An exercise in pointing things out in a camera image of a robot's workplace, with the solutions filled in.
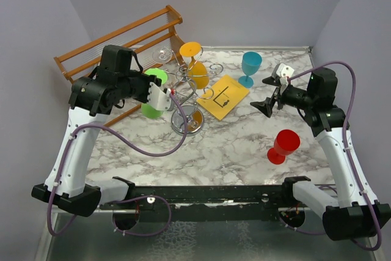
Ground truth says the green plastic wine glass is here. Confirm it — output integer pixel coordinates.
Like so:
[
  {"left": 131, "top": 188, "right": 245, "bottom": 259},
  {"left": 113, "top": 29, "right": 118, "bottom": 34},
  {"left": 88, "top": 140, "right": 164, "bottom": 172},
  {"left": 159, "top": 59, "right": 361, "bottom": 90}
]
[{"left": 141, "top": 68, "right": 171, "bottom": 119}]

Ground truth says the blue plastic wine glass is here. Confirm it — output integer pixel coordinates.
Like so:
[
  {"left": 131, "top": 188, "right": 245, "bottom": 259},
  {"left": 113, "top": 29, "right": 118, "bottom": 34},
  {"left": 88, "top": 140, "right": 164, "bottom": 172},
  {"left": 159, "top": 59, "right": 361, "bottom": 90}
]
[{"left": 238, "top": 51, "right": 262, "bottom": 89}]

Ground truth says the clear wine glass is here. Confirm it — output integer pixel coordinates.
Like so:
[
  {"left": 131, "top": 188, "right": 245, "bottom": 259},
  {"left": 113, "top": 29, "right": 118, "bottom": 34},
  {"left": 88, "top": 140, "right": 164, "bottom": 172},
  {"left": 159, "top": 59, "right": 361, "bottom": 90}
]
[{"left": 152, "top": 47, "right": 180, "bottom": 90}]

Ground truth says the red plastic wine glass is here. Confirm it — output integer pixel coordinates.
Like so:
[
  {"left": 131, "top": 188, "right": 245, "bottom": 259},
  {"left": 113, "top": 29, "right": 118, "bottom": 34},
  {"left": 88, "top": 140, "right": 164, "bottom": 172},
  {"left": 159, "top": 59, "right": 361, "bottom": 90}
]
[{"left": 267, "top": 129, "right": 301, "bottom": 165}]

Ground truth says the orange plastic wine glass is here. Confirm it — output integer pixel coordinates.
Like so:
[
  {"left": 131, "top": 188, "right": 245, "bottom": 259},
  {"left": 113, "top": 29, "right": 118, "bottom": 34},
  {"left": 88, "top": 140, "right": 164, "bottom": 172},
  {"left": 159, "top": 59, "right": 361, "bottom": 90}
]
[{"left": 180, "top": 42, "right": 209, "bottom": 90}]

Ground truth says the chrome wine glass rack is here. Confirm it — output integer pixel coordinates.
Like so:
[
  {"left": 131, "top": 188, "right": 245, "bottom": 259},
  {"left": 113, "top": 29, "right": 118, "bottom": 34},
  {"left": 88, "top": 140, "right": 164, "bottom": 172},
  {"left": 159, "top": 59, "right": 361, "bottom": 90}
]
[{"left": 170, "top": 57, "right": 224, "bottom": 136}]

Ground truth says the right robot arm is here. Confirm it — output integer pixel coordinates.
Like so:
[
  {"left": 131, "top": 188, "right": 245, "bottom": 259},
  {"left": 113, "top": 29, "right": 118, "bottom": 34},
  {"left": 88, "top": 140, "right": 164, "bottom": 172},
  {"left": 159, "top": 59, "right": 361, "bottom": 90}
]
[{"left": 251, "top": 63, "right": 390, "bottom": 241}]

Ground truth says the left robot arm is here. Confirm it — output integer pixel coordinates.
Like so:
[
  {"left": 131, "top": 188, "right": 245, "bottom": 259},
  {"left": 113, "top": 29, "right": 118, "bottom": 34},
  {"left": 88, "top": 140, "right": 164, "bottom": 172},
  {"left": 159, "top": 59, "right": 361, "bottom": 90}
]
[{"left": 31, "top": 45, "right": 161, "bottom": 217}]

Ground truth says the wooden shelf rack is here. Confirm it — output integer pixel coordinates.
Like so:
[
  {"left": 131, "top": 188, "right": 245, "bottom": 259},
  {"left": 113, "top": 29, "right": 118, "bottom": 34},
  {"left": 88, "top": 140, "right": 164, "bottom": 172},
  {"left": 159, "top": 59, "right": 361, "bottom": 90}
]
[{"left": 54, "top": 5, "right": 183, "bottom": 117}]

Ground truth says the yellow paper booklet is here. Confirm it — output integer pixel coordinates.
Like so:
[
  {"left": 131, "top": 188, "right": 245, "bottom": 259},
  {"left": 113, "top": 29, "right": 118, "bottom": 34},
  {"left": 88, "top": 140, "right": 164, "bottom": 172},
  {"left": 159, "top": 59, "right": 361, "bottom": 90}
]
[{"left": 197, "top": 75, "right": 249, "bottom": 120}]

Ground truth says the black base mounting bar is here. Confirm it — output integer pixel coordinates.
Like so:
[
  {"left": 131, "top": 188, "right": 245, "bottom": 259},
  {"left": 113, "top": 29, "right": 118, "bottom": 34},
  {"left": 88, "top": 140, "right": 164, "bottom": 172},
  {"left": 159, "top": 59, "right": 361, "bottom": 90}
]
[{"left": 100, "top": 176, "right": 310, "bottom": 222}]

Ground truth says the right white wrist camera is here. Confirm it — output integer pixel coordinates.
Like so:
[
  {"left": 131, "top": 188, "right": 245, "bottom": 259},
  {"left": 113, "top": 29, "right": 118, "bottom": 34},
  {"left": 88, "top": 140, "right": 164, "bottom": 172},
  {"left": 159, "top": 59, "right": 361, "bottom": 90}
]
[{"left": 271, "top": 63, "right": 294, "bottom": 86}]

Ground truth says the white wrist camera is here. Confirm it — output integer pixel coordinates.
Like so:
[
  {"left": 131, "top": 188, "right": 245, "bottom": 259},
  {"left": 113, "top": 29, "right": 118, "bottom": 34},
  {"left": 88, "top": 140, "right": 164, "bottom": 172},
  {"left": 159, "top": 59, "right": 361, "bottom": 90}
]
[
  {"left": 271, "top": 63, "right": 294, "bottom": 86},
  {"left": 146, "top": 82, "right": 175, "bottom": 111}
]

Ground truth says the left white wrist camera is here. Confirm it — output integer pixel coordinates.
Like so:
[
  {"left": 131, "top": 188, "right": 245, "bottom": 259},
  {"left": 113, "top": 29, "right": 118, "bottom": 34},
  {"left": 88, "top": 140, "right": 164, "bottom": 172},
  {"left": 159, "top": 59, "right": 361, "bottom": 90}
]
[{"left": 146, "top": 82, "right": 175, "bottom": 111}]

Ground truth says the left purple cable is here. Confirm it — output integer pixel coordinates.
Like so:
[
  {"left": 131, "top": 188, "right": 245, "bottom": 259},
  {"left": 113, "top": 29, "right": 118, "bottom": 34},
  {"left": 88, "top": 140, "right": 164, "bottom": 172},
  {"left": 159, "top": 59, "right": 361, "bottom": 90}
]
[{"left": 47, "top": 92, "right": 189, "bottom": 238}]

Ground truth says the purple cable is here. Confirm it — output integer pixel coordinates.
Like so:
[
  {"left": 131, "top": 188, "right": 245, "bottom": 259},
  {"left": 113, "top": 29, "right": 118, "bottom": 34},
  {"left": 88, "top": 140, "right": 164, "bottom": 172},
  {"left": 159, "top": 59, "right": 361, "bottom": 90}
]
[
  {"left": 47, "top": 92, "right": 189, "bottom": 238},
  {"left": 282, "top": 61, "right": 384, "bottom": 251}
]

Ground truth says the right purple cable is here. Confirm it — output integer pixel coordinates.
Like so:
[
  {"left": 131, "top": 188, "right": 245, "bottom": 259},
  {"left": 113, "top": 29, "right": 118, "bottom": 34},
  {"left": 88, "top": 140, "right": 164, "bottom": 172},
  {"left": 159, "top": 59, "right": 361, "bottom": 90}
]
[{"left": 282, "top": 61, "right": 384, "bottom": 251}]

